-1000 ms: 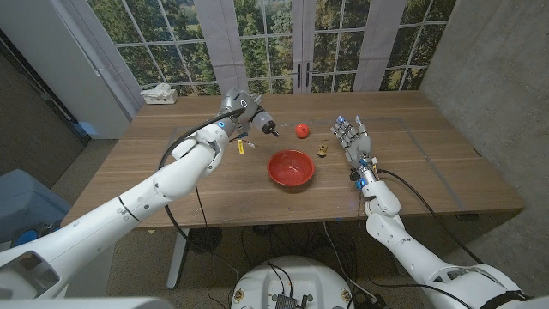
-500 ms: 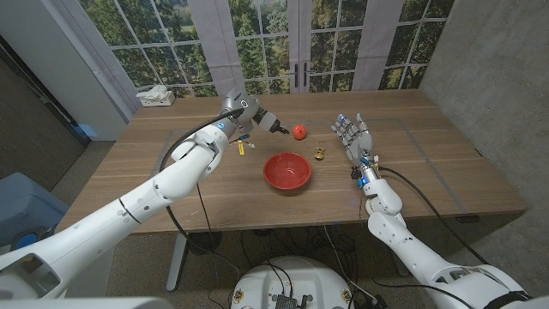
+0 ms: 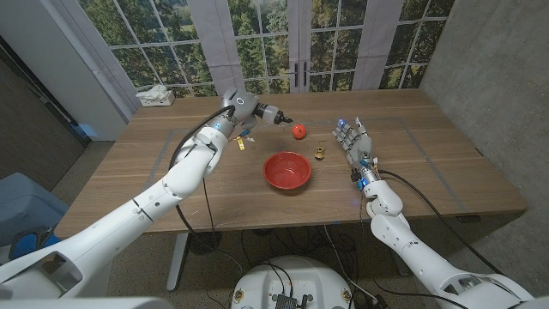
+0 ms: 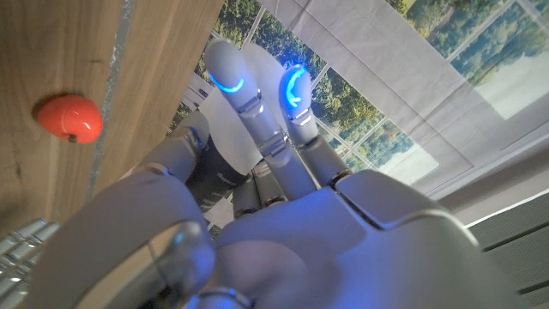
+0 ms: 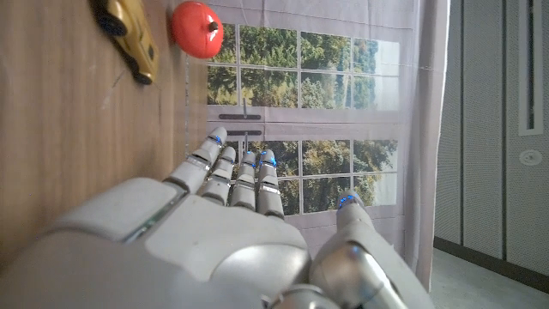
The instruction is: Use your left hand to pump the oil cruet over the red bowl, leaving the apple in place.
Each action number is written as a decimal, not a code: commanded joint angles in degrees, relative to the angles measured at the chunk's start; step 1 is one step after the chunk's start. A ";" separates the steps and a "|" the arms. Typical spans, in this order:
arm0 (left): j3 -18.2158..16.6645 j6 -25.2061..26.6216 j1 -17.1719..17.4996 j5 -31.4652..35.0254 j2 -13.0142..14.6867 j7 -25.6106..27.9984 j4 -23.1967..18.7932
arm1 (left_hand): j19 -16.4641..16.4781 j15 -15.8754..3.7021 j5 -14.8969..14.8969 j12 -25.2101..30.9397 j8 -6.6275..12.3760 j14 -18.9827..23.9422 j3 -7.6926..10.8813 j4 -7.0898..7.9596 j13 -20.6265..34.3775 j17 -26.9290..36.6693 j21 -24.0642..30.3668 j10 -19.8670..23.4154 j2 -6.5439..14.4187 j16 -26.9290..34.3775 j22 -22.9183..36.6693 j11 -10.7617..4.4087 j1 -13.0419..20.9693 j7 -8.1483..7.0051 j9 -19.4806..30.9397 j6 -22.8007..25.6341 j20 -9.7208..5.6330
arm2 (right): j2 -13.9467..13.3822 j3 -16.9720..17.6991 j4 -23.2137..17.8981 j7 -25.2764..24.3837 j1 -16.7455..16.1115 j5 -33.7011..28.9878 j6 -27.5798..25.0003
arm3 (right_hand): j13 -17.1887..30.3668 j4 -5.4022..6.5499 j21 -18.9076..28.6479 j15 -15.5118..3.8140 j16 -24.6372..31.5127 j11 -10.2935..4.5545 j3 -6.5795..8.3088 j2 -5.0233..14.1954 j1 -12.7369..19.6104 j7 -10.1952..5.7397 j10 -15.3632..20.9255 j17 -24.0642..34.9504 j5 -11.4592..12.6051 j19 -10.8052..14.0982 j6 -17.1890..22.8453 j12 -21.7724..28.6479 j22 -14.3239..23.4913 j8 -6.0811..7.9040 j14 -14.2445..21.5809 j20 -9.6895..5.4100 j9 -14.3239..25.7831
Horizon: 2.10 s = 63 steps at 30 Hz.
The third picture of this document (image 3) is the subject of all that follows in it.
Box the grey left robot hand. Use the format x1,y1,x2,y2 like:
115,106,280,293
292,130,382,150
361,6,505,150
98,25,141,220
212,87,261,139

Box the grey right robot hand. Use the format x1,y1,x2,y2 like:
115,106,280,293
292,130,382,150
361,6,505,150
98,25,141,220
332,118,381,191

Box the clear oil cruet black pump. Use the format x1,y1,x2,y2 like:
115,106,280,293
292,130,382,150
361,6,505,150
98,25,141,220
252,102,294,126

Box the red bowl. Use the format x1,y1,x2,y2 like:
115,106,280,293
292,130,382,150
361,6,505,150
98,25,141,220
262,150,312,191

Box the printed window backdrop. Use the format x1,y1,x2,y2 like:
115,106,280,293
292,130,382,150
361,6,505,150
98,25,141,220
55,0,456,96

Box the white tissue box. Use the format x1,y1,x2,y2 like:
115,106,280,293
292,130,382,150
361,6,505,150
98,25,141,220
136,84,176,107

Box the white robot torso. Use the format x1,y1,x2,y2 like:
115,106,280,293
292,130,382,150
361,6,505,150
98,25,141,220
231,256,353,309

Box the round black floor fan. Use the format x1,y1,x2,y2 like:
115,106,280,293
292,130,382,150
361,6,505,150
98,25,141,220
187,231,223,255

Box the white table leg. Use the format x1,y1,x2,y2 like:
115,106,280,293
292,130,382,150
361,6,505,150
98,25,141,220
166,233,190,293

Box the blue and black pedal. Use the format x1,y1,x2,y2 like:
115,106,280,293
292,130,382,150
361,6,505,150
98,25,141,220
8,226,63,261

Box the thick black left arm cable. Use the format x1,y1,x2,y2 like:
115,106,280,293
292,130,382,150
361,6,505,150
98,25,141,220
168,105,237,236

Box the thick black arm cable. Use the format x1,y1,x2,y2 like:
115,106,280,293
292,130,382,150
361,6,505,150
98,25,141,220
377,169,505,276
168,105,237,236

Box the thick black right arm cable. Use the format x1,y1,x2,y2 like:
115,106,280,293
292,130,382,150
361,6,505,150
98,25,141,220
377,169,505,276

